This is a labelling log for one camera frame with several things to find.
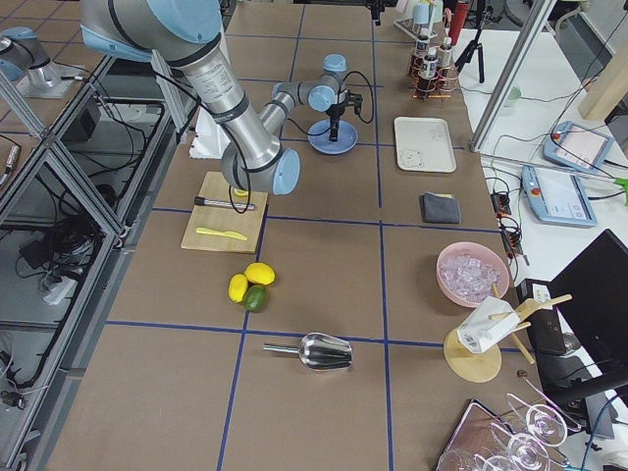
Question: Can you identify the wine glass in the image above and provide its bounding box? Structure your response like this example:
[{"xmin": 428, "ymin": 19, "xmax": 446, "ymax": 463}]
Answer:
[{"xmin": 505, "ymin": 392, "xmax": 568, "ymax": 447}]

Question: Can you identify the steel cylinder black cap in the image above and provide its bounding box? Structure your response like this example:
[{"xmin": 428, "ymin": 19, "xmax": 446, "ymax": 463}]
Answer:
[{"xmin": 193, "ymin": 195, "xmax": 256, "ymax": 211}]

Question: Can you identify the red cylinder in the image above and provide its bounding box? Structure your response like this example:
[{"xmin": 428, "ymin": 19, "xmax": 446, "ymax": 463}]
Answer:
[{"xmin": 448, "ymin": 0, "xmax": 471, "ymax": 46}]

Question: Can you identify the pink bowl with ice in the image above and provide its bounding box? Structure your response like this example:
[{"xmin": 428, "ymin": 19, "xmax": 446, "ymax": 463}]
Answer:
[{"xmin": 436, "ymin": 241, "xmax": 510, "ymax": 308}]

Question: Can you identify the metal scoop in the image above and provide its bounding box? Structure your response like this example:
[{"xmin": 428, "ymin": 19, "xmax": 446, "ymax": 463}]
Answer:
[{"xmin": 263, "ymin": 333, "xmax": 353, "ymax": 371}]

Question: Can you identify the pale green cup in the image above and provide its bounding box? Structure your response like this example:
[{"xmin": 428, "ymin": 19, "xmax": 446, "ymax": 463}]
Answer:
[{"xmin": 395, "ymin": 0, "xmax": 409, "ymax": 15}]

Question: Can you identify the cream bear tray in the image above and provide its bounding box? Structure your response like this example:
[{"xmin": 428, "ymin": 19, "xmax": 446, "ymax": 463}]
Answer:
[{"xmin": 393, "ymin": 117, "xmax": 456, "ymax": 174}]

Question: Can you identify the wooden cutting board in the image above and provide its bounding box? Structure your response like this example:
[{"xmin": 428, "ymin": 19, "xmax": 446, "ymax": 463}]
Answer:
[{"xmin": 181, "ymin": 172, "xmax": 268, "ymax": 253}]

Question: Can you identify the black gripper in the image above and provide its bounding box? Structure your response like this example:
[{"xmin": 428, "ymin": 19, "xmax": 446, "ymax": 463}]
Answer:
[{"xmin": 327, "ymin": 0, "xmax": 381, "ymax": 141}]

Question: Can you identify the blue plate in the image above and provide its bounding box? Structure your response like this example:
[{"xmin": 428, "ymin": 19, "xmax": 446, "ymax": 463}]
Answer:
[{"xmin": 307, "ymin": 120, "xmax": 358, "ymax": 155}]

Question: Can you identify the white wire cup rack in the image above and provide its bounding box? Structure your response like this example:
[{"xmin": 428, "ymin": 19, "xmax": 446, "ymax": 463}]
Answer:
[{"xmin": 393, "ymin": 0, "xmax": 445, "ymax": 38}]

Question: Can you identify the yellow plastic knife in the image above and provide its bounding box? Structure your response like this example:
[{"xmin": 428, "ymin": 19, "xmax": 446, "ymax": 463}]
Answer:
[{"xmin": 195, "ymin": 227, "xmax": 248, "ymax": 241}]

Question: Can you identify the yellow lemon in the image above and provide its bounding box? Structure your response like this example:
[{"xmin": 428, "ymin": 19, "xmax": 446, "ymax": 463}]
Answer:
[
  {"xmin": 228, "ymin": 274, "xmax": 249, "ymax": 303},
  {"xmin": 244, "ymin": 262, "xmax": 276, "ymax": 286}
]

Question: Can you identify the green bowl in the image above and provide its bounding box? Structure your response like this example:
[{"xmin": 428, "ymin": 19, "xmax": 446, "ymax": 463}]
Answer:
[{"xmin": 504, "ymin": 85, "xmax": 522, "ymax": 108}]

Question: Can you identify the tea bottle white cap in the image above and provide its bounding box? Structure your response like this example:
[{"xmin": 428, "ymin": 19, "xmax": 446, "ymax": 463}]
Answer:
[{"xmin": 438, "ymin": 36, "xmax": 452, "ymax": 68}]

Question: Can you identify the copper wire bottle rack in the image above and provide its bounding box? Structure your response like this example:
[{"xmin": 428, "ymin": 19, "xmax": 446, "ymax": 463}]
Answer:
[{"xmin": 408, "ymin": 53, "xmax": 458, "ymax": 100}]

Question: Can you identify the wooden stand round base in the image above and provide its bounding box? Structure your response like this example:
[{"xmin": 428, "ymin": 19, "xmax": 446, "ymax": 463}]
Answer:
[{"xmin": 444, "ymin": 294, "xmax": 572, "ymax": 383}]

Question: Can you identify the blue teach pendant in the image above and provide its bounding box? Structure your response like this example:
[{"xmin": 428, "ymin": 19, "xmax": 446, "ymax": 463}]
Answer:
[
  {"xmin": 521, "ymin": 166, "xmax": 598, "ymax": 228},
  {"xmin": 543, "ymin": 121, "xmax": 615, "ymax": 178}
]

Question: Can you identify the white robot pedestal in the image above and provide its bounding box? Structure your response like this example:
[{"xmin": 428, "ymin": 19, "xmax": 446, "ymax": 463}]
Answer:
[{"xmin": 188, "ymin": 0, "xmax": 236, "ymax": 161}]

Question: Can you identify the black monitor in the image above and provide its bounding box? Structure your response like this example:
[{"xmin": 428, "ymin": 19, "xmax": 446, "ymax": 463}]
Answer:
[{"xmin": 529, "ymin": 230, "xmax": 627, "ymax": 405}]

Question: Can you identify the aluminium frame post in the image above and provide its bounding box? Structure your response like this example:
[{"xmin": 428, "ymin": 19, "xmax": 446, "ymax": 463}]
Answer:
[{"xmin": 470, "ymin": 0, "xmax": 556, "ymax": 152}]

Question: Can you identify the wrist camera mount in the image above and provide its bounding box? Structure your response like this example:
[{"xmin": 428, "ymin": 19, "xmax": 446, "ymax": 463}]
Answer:
[{"xmin": 342, "ymin": 90, "xmax": 363, "ymax": 117}]

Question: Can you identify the blue cup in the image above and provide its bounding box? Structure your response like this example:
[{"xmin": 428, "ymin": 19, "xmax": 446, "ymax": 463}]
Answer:
[{"xmin": 412, "ymin": 1, "xmax": 432, "ymax": 26}]

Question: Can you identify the green lime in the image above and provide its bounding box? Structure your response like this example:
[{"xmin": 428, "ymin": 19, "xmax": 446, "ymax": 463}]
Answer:
[{"xmin": 242, "ymin": 285, "xmax": 268, "ymax": 312}]

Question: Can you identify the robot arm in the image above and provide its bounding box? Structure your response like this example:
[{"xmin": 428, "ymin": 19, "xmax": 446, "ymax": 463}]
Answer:
[{"xmin": 80, "ymin": 0, "xmax": 346, "ymax": 195}]

